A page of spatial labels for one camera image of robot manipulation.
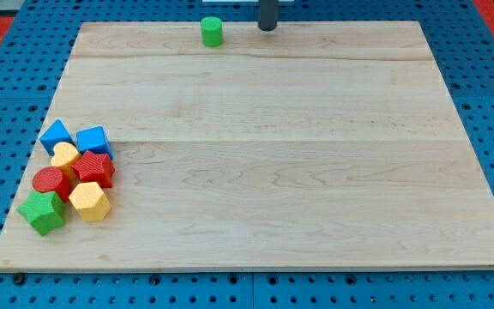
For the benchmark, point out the blue triangular block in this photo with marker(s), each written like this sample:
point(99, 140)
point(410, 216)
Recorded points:
point(55, 133)

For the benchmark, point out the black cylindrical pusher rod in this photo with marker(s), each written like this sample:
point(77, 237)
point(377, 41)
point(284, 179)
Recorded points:
point(267, 15)

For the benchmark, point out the green cylinder block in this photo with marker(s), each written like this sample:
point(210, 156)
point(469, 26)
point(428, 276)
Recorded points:
point(212, 31)

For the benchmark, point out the red cylinder block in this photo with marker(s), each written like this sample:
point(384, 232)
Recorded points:
point(52, 179)

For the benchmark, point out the red star block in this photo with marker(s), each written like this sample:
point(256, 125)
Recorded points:
point(92, 167)

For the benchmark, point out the blue cube block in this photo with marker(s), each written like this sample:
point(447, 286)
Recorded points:
point(95, 140)

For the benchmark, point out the light wooden board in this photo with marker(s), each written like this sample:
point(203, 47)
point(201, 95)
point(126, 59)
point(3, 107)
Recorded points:
point(321, 146)

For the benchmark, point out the yellow heart block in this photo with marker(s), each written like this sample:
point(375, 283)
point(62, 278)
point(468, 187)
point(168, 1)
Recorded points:
point(65, 155)

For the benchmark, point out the green star block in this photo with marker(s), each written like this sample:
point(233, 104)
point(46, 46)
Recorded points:
point(43, 211)

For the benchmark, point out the yellow hexagon block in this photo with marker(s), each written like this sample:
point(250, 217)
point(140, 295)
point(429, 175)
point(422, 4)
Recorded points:
point(90, 201)

